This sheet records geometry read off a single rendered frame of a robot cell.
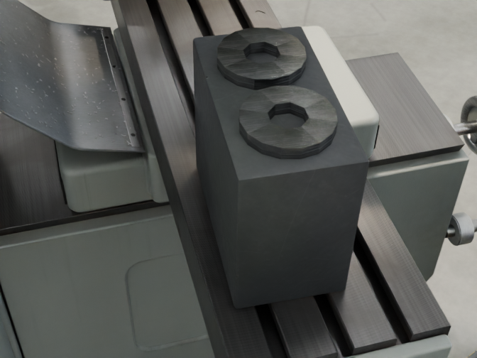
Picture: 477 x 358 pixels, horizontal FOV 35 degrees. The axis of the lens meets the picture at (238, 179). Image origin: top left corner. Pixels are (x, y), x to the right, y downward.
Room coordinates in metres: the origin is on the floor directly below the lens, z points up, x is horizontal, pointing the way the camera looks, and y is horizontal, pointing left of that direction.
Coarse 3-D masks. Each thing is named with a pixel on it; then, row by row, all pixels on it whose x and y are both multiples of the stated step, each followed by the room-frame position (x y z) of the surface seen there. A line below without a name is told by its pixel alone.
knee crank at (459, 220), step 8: (456, 216) 0.97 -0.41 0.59; (464, 216) 0.97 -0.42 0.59; (456, 224) 0.95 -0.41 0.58; (464, 224) 0.95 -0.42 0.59; (472, 224) 0.95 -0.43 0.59; (448, 232) 0.94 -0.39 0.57; (456, 232) 0.94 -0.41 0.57; (464, 232) 0.94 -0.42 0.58; (472, 232) 0.94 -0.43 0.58; (456, 240) 0.94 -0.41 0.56; (464, 240) 0.93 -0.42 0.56; (472, 240) 0.94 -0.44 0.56
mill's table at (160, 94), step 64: (128, 0) 1.05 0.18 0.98; (192, 0) 1.09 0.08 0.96; (256, 0) 1.06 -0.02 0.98; (192, 64) 0.88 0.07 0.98; (192, 128) 0.77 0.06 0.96; (192, 192) 0.63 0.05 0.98; (192, 256) 0.55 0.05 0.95; (384, 256) 0.54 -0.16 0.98; (256, 320) 0.45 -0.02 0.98; (320, 320) 0.45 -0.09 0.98; (384, 320) 0.45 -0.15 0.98
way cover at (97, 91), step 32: (0, 0) 1.01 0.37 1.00; (0, 32) 0.91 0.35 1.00; (32, 32) 0.98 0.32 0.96; (64, 32) 1.04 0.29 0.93; (96, 32) 1.06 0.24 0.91; (0, 64) 0.83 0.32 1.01; (32, 64) 0.89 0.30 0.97; (64, 64) 0.94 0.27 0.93; (96, 64) 0.97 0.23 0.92; (0, 96) 0.76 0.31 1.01; (32, 96) 0.81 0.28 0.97; (64, 96) 0.86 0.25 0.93; (96, 96) 0.88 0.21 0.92; (128, 96) 0.90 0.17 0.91; (32, 128) 0.74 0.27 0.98; (64, 128) 0.78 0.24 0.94; (96, 128) 0.81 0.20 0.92; (128, 128) 0.82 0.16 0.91
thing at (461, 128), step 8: (464, 104) 1.16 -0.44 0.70; (472, 104) 1.14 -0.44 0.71; (464, 112) 1.16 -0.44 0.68; (472, 112) 1.14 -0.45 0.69; (448, 120) 1.09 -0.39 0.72; (464, 120) 1.15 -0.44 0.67; (472, 120) 1.14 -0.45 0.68; (456, 128) 1.10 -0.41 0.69; (464, 128) 1.10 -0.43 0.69; (472, 128) 1.10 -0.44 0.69; (464, 136) 1.13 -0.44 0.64; (472, 136) 1.12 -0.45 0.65; (472, 144) 1.11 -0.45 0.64
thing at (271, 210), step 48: (240, 48) 0.63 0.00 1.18; (288, 48) 0.64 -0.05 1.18; (240, 96) 0.57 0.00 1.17; (288, 96) 0.56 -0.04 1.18; (240, 144) 0.50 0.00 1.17; (288, 144) 0.49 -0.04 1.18; (336, 144) 0.51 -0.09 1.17; (240, 192) 0.46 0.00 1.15; (288, 192) 0.47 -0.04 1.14; (336, 192) 0.48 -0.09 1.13; (240, 240) 0.46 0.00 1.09; (288, 240) 0.47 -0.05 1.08; (336, 240) 0.48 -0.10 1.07; (240, 288) 0.46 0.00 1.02; (288, 288) 0.47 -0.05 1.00; (336, 288) 0.48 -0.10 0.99
